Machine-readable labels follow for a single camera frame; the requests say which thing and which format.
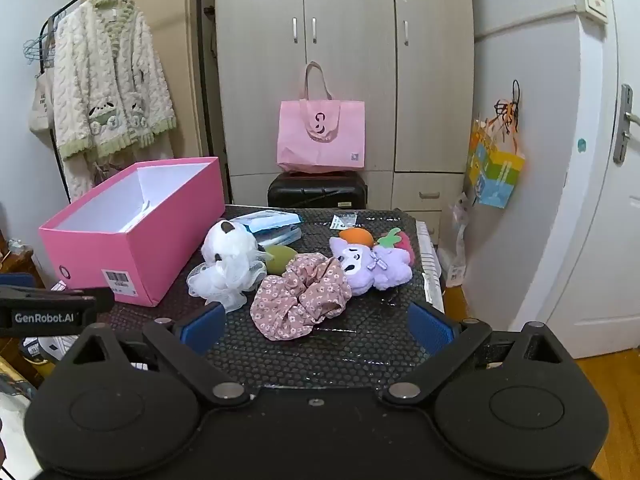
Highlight green egg-shaped sponge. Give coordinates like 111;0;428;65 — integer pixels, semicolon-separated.
262;245;297;276

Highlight white hanging paper tags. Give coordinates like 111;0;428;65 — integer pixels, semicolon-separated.
451;192;473;286

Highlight brown wooden furniture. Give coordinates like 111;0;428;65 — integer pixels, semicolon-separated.
0;237;51;291

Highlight beige canvas tote bag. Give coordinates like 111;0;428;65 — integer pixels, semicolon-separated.
28;67;56;133

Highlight metal door handle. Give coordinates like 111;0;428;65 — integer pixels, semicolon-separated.
614;84;640;163

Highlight red strawberry plush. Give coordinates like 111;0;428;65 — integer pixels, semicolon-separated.
376;227;417;266

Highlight purple plush toy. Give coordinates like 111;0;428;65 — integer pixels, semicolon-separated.
329;237;414;297

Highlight cream knitted cardigan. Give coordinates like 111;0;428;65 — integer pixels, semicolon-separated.
51;0;178;201

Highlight white door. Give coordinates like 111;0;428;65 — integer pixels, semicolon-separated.
515;0;640;361

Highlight white striped cloth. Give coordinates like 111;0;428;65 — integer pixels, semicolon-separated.
415;220;446;311

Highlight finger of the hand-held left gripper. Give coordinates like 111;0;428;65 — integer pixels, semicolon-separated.
92;287;116;319

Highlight white plush toy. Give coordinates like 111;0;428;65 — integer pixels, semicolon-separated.
186;219;268;313

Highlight pink tote bag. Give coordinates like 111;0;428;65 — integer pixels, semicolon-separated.
277;61;366;173

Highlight orange egg-shaped sponge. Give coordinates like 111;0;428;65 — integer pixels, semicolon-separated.
338;228;375;248

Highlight beige wooden wardrobe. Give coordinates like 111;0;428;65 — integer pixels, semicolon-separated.
212;0;476;241

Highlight black suitcase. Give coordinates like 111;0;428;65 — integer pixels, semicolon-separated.
267;171;369;209

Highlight white shoe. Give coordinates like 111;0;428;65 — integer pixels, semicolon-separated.
19;336;76;365

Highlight teal wire hanger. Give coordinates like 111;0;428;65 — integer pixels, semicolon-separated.
22;35;56;68

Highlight white wall box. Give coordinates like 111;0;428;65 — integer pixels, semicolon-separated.
572;0;608;23

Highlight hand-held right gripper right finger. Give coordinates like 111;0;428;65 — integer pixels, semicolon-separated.
382;302;583;406

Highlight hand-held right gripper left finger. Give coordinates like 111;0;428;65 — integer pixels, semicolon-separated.
50;302;253;408

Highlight pink floral scrunchie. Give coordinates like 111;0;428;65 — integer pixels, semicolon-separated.
249;253;352;342

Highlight pink cardboard box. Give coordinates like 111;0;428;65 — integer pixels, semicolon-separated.
38;156;226;307

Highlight colourful paper gift bag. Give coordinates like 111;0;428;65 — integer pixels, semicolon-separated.
466;80;526;209

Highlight blue white tissue packet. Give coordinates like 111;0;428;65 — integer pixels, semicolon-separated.
231;210;303;247

